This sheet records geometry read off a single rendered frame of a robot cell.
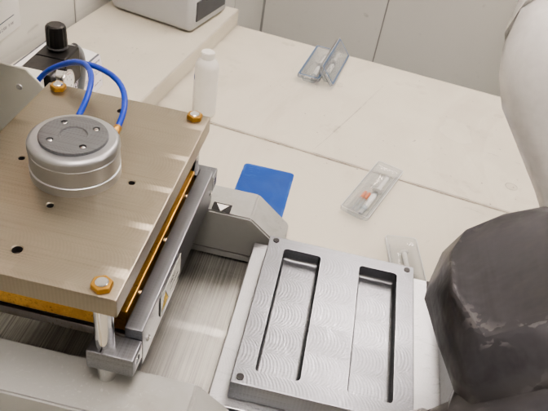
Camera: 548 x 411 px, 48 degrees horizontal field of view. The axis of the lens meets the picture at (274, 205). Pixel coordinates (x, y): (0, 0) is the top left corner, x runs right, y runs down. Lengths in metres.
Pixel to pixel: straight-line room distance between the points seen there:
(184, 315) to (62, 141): 0.25
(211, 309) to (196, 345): 0.05
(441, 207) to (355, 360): 0.66
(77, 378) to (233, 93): 0.99
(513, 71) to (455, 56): 2.68
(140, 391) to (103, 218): 0.15
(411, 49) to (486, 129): 1.64
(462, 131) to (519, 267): 1.24
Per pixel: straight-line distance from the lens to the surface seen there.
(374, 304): 0.68
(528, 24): 0.48
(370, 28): 3.15
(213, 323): 0.69
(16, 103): 0.78
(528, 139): 0.46
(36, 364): 0.58
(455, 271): 0.28
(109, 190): 0.56
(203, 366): 0.65
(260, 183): 1.18
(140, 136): 0.63
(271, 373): 0.60
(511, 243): 0.29
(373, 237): 1.11
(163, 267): 0.57
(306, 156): 1.27
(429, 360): 0.66
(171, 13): 1.60
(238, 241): 0.74
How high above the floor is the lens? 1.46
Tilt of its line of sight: 39 degrees down
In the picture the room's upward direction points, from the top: 10 degrees clockwise
